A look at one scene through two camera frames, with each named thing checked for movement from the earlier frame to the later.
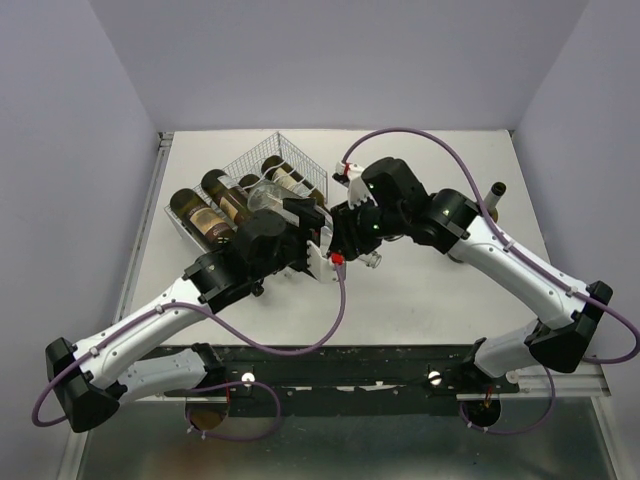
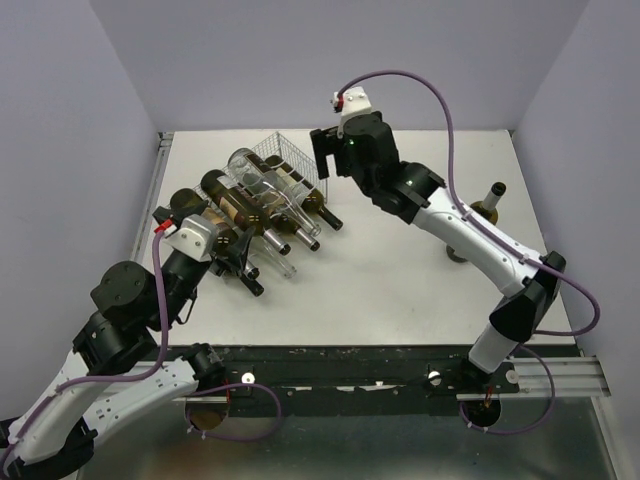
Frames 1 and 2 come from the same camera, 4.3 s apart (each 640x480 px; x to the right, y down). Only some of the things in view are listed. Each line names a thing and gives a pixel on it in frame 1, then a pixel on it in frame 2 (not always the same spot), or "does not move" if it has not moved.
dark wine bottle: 275,169 does not move
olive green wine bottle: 232,199 does not move
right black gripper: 347,233 to 325,143
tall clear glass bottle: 270,196 to 279,195
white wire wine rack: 251,163 does not move
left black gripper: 310,223 to 237,253
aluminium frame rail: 588,380 does not move
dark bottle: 205,222 does not move
